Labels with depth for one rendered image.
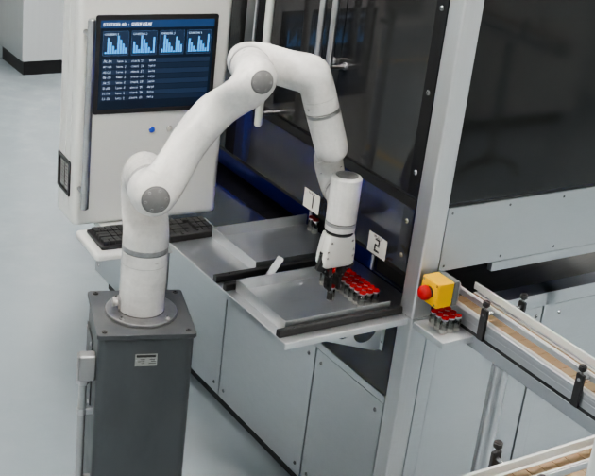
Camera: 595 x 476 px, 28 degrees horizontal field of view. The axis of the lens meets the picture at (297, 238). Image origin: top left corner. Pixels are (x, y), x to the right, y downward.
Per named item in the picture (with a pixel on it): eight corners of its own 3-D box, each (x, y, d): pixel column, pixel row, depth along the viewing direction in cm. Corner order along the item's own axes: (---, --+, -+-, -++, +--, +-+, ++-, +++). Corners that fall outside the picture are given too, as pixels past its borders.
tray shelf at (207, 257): (296, 223, 382) (297, 217, 381) (430, 319, 329) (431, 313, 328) (162, 243, 356) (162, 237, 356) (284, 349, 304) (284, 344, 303)
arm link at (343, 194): (320, 212, 322) (331, 226, 314) (327, 167, 317) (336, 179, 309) (349, 212, 324) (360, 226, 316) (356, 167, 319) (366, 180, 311)
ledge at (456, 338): (451, 318, 331) (452, 313, 330) (481, 340, 321) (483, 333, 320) (412, 327, 323) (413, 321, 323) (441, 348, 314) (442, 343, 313)
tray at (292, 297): (336, 273, 346) (338, 262, 344) (388, 312, 326) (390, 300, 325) (235, 290, 328) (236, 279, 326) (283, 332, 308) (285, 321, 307)
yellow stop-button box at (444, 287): (439, 294, 322) (443, 270, 319) (456, 305, 317) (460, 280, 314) (417, 297, 318) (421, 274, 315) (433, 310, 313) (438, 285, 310)
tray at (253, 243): (305, 224, 377) (306, 213, 376) (351, 256, 358) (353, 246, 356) (212, 237, 359) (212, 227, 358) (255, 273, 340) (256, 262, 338)
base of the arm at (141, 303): (109, 330, 304) (112, 264, 296) (101, 296, 320) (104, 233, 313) (182, 328, 309) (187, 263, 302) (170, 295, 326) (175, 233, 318)
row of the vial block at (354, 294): (330, 280, 340) (331, 266, 338) (365, 308, 326) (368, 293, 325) (324, 281, 339) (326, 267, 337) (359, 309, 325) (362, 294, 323)
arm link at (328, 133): (294, 100, 314) (319, 200, 328) (310, 120, 300) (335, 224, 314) (326, 91, 315) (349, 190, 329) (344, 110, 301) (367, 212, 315)
